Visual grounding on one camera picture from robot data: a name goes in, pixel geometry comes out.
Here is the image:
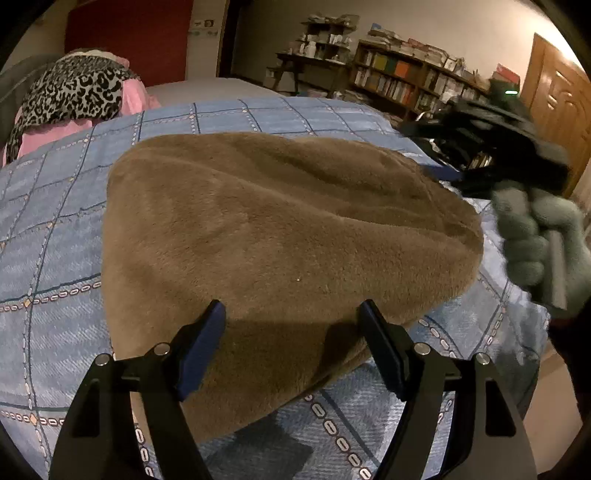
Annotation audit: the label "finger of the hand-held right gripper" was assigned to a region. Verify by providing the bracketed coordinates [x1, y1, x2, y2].
[416, 164, 492, 195]
[401, 115, 467, 139]

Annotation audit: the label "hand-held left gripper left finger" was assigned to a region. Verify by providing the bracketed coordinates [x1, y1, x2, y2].
[48, 299, 228, 480]

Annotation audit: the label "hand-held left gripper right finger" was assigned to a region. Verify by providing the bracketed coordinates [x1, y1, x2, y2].
[358, 299, 539, 480]

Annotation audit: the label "brown fleece pants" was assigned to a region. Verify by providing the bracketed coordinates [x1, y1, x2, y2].
[99, 131, 485, 444]

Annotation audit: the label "person's right hand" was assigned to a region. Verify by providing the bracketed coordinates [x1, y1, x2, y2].
[489, 182, 591, 319]

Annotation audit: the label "wooden bookshelf with books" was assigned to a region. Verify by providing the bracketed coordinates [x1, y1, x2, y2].
[351, 28, 492, 121]

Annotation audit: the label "wooden door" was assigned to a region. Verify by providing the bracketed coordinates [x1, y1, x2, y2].
[529, 32, 591, 199]

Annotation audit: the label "wooden shelf desk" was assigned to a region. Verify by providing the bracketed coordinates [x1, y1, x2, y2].
[267, 13, 361, 95]

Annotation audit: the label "blue patterned blanket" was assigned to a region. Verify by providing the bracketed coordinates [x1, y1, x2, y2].
[0, 97, 552, 480]

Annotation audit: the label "grey bed sheet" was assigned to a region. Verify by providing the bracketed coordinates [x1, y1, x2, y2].
[145, 76, 287, 109]

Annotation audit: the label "pink cloth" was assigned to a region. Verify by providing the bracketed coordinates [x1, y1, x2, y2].
[2, 78, 162, 164]

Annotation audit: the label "leopard print cloth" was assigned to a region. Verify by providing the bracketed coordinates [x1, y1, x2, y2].
[6, 54, 132, 162]

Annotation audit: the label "white cloth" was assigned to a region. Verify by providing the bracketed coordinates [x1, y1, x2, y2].
[69, 48, 130, 63]

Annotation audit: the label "grey sofa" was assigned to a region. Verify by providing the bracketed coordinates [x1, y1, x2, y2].
[0, 55, 61, 139]

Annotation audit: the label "red wall panel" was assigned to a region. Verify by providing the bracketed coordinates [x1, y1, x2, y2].
[65, 0, 194, 81]

